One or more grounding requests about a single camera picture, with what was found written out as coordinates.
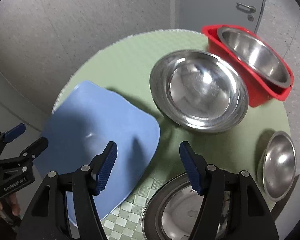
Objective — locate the grey door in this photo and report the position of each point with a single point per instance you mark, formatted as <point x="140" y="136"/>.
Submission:
<point x="194" y="14"/>

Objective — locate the blue plastic plate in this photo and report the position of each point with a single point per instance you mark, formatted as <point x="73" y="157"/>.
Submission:
<point x="81" y="127"/>

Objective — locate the large steel bowl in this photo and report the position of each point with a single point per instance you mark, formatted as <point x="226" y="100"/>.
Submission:
<point x="199" y="91"/>

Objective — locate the person's left hand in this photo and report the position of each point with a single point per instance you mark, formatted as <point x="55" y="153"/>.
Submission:
<point x="9" y="206"/>

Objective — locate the wide steel bowl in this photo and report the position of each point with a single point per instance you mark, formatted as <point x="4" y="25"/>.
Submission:
<point x="172" y="211"/>

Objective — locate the small steel bowl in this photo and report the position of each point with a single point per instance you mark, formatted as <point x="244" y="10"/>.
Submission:
<point x="277" y="167"/>

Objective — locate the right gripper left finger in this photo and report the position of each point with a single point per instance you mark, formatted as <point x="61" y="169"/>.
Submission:
<point x="47" y="214"/>

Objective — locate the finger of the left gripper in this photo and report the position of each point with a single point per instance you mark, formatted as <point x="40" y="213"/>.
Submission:
<point x="30" y="153"/>
<point x="9" y="136"/>

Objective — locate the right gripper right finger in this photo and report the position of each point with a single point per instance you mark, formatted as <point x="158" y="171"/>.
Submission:
<point x="249" y="216"/>

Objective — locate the metal door handle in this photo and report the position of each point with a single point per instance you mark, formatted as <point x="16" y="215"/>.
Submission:
<point x="249" y="10"/>

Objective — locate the green checkered tablecloth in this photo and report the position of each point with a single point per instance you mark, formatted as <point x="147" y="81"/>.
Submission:
<point x="125" y="67"/>

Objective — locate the red plastic basin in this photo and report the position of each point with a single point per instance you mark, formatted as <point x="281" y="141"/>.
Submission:
<point x="259" y="91"/>

